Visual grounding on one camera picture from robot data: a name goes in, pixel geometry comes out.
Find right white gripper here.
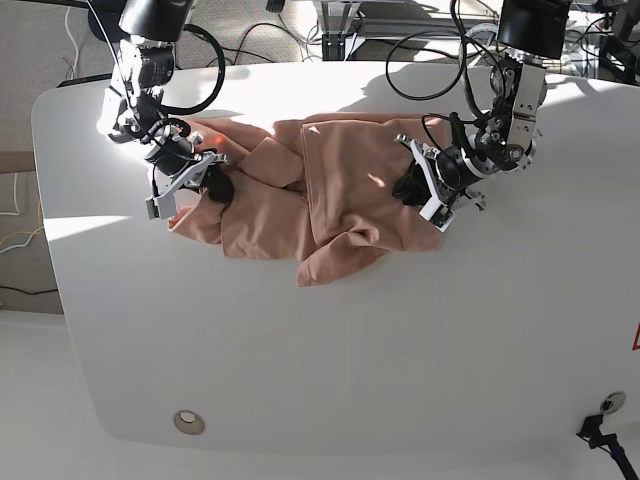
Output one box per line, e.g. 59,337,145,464
145,132,235,220

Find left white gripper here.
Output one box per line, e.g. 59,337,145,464
392,134,486,232

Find salmon pink T-shirt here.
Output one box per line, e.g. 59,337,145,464
168,113,449,287

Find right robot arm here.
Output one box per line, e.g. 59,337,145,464
97,1,234,219

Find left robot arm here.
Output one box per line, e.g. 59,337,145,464
393,1,570,231

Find black round base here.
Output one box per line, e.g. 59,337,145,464
87,0,126,43

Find metal table grommet left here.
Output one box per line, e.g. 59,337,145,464
173,410,206,436

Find metal table grommet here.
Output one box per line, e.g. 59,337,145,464
173,410,206,436
600,391,626,415

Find red warning sticker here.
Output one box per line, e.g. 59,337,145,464
632,323,640,351

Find metal table grommet right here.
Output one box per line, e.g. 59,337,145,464
600,391,626,415

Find black table clamp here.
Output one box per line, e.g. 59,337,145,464
576,414,639,480

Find yellow cable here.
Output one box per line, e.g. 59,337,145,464
0,199,46,254

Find aluminium frame stand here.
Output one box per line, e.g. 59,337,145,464
312,0,501,62

